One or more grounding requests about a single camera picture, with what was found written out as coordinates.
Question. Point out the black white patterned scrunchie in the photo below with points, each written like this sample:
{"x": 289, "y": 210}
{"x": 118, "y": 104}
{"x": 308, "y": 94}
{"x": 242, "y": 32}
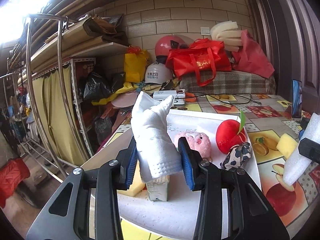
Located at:
{"x": 237, "y": 156}

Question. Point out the white shallow cardboard box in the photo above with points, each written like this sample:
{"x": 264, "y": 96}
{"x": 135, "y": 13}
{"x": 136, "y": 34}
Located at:
{"x": 177, "y": 217}

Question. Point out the black plastic bag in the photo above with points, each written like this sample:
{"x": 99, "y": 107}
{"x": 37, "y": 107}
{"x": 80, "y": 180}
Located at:
{"x": 99, "y": 87}

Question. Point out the metal shelf rack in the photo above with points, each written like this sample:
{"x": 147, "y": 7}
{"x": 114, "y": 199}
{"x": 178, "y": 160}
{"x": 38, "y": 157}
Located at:
{"x": 82, "y": 44}

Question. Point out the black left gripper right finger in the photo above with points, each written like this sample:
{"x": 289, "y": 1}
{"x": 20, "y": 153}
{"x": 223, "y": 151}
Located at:
{"x": 229, "y": 200}

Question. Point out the black power adapter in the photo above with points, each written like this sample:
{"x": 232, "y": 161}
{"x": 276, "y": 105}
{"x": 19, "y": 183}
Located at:
{"x": 304, "y": 122}

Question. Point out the yellow green sponge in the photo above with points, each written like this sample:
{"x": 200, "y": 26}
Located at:
{"x": 286, "y": 145}

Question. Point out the white helmet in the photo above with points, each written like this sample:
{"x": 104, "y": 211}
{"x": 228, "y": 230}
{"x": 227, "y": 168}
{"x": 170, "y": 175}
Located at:
{"x": 157, "y": 73}

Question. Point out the pink plush toy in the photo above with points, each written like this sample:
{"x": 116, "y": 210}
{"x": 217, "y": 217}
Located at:
{"x": 197, "y": 141}

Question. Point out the white foam block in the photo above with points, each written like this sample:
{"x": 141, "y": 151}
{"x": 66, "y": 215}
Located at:
{"x": 296, "y": 164}

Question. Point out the red plush apple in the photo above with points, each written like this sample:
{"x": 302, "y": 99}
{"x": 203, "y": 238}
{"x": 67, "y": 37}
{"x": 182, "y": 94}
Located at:
{"x": 230, "y": 133}

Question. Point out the cream foam roll stack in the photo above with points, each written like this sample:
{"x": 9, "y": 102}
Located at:
{"x": 229, "y": 33}

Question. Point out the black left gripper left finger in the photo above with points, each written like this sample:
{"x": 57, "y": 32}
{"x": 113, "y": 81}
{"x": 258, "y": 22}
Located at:
{"x": 66, "y": 214}

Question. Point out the dark red fabric bag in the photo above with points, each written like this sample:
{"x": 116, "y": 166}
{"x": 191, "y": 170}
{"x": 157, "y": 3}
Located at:
{"x": 251, "y": 59}

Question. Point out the orange scissors handle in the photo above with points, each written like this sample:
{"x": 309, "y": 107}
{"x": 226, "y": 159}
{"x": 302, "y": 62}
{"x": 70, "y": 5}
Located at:
{"x": 189, "y": 97}

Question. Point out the yellow shopping bag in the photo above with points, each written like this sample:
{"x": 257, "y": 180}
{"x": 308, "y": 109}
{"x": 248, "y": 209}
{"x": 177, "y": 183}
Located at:
{"x": 136, "y": 61}

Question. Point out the plaid covered cushion bench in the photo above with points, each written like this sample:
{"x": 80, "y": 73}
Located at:
{"x": 233, "y": 82}

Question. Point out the red tote bag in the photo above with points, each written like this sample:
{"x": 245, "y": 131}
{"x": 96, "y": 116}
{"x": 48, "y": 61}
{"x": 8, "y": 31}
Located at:
{"x": 203, "y": 58}

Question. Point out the fruit pattern tablecloth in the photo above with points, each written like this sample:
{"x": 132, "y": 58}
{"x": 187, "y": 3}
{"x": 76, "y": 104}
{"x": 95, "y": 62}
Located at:
{"x": 273, "y": 135}

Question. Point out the red helmet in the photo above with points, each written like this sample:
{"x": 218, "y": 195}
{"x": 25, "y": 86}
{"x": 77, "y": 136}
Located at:
{"x": 165, "y": 44}

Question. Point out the chrome clothes rack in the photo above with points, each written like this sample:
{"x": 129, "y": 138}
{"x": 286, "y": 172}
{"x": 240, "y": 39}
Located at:
{"x": 58, "y": 162}

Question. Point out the small yellow foam piece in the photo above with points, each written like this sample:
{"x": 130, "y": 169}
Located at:
{"x": 137, "y": 184}

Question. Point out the yellow curtain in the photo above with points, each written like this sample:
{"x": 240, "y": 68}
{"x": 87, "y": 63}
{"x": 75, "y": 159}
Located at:
{"x": 54, "y": 119}

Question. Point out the white power bank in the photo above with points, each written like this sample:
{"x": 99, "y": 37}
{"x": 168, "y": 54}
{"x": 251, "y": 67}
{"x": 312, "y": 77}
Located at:
{"x": 179, "y": 96}

